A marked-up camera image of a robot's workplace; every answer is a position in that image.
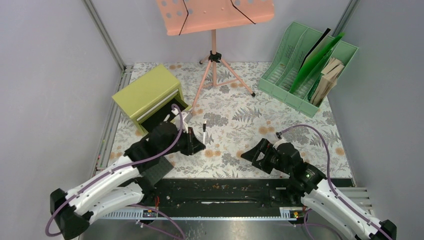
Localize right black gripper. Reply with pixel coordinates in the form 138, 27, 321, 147
240, 138, 292, 175

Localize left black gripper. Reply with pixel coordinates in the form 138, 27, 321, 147
160, 125, 206, 157

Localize black pen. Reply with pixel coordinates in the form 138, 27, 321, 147
202, 120, 207, 144

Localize yellow-green drawer cabinet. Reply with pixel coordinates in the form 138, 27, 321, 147
112, 64, 191, 134

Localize green transparent folder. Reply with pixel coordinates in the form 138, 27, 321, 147
289, 32, 345, 94

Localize green puzzle book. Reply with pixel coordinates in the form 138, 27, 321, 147
307, 75, 322, 102

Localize purple puzzle book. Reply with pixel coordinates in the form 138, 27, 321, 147
310, 57, 345, 107

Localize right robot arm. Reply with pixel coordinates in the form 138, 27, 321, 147
241, 138, 397, 240

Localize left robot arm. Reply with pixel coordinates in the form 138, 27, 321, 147
45, 121, 206, 240

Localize floral tablecloth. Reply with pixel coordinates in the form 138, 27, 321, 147
109, 61, 354, 180

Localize dark grey studded plate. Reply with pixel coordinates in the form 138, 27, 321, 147
141, 156, 174, 186

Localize green file organizer rack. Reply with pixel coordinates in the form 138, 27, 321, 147
258, 21, 358, 118

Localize pink music stand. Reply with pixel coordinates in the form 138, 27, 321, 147
156, 0, 275, 112

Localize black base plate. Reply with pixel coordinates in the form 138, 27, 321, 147
91, 177, 354, 219

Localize grey cable duct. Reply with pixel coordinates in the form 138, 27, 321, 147
99, 207, 309, 222

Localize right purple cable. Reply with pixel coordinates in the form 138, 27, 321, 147
276, 124, 395, 240

